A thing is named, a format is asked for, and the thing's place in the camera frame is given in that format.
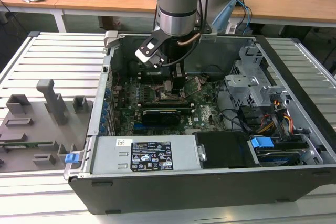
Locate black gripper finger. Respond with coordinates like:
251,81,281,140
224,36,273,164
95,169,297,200
172,62,187,95

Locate silver CPU plate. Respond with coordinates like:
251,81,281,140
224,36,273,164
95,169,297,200
163,79,174,93

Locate metal socket cover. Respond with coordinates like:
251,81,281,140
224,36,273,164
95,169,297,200
183,76,204,97

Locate CPU socket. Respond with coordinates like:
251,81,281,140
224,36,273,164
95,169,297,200
153,85,184,103

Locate black graphics card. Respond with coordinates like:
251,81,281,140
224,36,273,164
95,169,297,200
141,108,182,127

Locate green motherboard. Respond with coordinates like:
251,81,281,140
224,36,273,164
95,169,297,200
111,76,229,136

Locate metal drive cage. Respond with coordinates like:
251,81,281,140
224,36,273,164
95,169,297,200
224,45,291,109

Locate cardboard box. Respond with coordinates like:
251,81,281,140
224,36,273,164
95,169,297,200
100,15,123,31

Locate black plastic shroud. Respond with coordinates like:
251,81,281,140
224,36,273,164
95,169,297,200
194,131,261,170

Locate wooden desk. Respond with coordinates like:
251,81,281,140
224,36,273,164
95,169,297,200
0,0,336,28

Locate grey power supply unit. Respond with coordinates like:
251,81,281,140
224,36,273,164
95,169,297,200
90,135,205,175

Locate hard disk in blue carrier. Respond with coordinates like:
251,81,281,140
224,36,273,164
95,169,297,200
250,135,302,167

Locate black open PC case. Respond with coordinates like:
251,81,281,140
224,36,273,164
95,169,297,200
64,30,336,216

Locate blue case latch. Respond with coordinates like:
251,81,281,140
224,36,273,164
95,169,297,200
65,152,79,164

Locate green RAM stick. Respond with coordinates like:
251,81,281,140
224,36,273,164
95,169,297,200
0,141,55,148

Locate grey parts rack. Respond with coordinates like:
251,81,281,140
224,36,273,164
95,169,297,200
0,78,95,174

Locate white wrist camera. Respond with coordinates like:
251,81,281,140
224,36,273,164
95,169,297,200
135,41,164,65

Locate blue cables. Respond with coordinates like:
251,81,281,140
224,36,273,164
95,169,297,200
234,0,253,35

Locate coloured power wire bundle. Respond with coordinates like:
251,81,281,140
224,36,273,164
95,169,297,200
258,99,294,135

